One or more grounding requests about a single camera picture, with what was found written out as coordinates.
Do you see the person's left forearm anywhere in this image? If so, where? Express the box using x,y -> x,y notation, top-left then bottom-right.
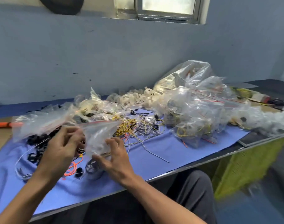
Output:
0,169 -> 63,224

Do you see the heap of plastic bags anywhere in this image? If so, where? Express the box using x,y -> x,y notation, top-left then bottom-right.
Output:
74,87 -> 129,121

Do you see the stack of plastic bags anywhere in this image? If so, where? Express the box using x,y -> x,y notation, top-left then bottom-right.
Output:
11,102 -> 81,141

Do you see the red-zip plastic bag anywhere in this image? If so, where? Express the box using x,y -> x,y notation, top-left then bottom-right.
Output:
83,119 -> 125,157

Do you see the blue cloth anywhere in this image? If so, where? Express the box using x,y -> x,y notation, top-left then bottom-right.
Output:
0,98 -> 251,220

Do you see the person's right hand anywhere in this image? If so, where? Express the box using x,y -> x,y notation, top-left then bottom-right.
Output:
92,137 -> 135,186

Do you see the pile of white plastic wheels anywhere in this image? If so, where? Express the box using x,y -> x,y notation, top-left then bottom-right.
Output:
107,86 -> 162,110

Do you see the yellow flat object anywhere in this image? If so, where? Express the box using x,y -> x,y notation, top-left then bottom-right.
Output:
234,87 -> 255,99

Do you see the orange wire loop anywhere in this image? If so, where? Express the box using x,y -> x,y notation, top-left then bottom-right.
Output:
63,155 -> 85,180

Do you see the pile of large plastic bags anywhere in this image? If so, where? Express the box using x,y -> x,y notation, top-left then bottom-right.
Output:
152,60 -> 284,148

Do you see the yellow mesh crate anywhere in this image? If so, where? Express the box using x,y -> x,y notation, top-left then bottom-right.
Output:
212,137 -> 284,200

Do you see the pile of black plastic rings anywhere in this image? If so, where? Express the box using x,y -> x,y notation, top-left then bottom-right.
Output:
25,129 -> 101,180

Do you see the brown cardboard sheet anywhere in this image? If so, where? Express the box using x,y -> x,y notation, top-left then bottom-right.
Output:
0,116 -> 26,158

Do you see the pile of yellow wires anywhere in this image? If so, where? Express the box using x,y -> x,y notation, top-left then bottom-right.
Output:
113,118 -> 139,138

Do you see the window frame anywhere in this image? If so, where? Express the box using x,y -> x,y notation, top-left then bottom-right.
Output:
113,0 -> 212,25

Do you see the person's left hand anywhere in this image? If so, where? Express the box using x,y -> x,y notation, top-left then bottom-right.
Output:
37,125 -> 86,182

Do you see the dark flat panel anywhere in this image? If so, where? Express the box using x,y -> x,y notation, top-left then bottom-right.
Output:
238,130 -> 274,148

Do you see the orange tie bundle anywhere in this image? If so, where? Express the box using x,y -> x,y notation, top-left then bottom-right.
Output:
0,121 -> 23,129

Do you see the black round object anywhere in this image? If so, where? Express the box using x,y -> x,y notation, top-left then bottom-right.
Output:
38,0 -> 85,16

